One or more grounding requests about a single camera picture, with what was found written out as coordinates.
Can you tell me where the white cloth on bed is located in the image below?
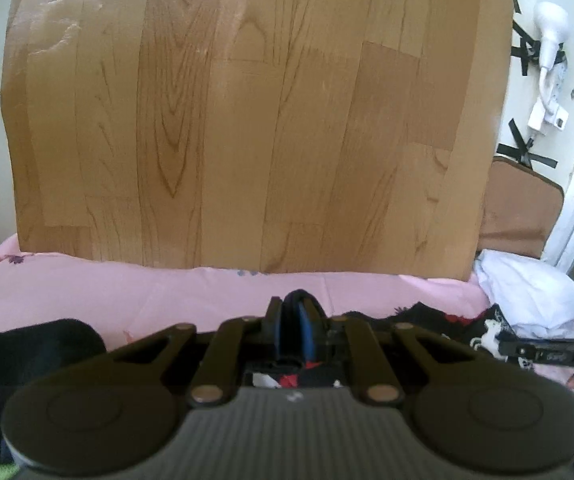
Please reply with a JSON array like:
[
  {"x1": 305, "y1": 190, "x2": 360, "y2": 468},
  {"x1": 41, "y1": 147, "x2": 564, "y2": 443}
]
[{"x1": 474, "y1": 249, "x2": 574, "y2": 339}]

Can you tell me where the black red white patterned garment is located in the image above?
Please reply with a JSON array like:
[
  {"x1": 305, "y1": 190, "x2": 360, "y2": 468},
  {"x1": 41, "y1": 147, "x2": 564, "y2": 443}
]
[{"x1": 250, "y1": 302, "x2": 534, "y2": 389}]

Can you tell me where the white wall device with cable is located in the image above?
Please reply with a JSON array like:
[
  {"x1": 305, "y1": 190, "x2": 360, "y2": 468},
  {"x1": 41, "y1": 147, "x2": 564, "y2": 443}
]
[{"x1": 528, "y1": 1, "x2": 570, "y2": 131}]

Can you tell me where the pink deer print bedsheet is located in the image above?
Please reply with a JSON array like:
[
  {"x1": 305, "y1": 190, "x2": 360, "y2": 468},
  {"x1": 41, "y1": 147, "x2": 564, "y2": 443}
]
[{"x1": 0, "y1": 233, "x2": 574, "y2": 480}]

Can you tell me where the wood grain headboard panel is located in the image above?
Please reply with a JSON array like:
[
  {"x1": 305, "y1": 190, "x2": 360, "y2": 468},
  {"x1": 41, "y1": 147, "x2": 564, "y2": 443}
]
[{"x1": 1, "y1": 0, "x2": 515, "y2": 280}]

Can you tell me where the brown cushioned chair back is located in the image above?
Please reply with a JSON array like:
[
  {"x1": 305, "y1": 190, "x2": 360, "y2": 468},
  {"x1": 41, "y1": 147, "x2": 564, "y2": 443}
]
[{"x1": 477, "y1": 156, "x2": 564, "y2": 259}]

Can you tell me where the dark navy garment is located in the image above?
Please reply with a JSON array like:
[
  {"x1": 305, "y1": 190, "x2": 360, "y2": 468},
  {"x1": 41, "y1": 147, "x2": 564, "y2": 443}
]
[{"x1": 0, "y1": 320, "x2": 106, "y2": 465}]

